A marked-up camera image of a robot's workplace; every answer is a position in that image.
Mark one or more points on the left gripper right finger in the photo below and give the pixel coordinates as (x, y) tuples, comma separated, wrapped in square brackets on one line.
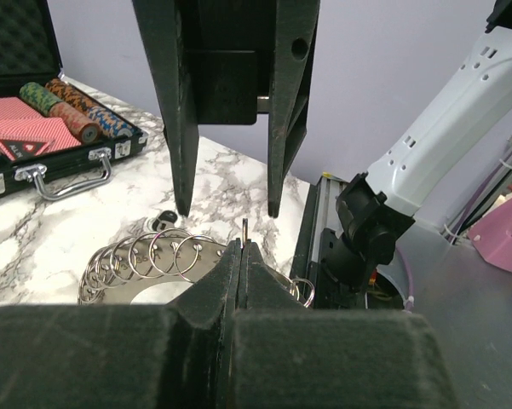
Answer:
[(300, 358)]

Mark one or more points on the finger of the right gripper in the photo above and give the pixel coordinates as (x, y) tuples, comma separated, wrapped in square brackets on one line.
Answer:
[(160, 27), (293, 56)]

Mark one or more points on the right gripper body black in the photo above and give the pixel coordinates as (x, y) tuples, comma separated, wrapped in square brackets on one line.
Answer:
[(229, 48)]

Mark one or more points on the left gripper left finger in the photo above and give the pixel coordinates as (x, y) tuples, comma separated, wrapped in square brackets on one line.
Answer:
[(123, 356)]

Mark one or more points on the metal keyring disc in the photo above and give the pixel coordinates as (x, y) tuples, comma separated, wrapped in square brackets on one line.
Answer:
[(135, 266)]

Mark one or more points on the black white tag key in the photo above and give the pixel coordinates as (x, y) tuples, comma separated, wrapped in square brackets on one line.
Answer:
[(165, 219)]

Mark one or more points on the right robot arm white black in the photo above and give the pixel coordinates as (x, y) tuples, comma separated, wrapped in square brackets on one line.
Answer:
[(477, 96)]

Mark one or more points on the green chip stack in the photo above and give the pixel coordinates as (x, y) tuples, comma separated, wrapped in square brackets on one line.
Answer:
[(52, 106)]

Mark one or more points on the black poker chip case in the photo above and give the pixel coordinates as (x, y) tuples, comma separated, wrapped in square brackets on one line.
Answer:
[(29, 53)]

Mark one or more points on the red playing cards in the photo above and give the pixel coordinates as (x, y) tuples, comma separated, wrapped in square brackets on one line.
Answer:
[(25, 133)]

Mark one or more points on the pink object off table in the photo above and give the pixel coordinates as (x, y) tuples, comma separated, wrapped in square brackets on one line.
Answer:
[(491, 236)]

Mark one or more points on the black mounting rail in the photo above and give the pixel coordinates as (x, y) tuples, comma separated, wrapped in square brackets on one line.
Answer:
[(323, 255)]

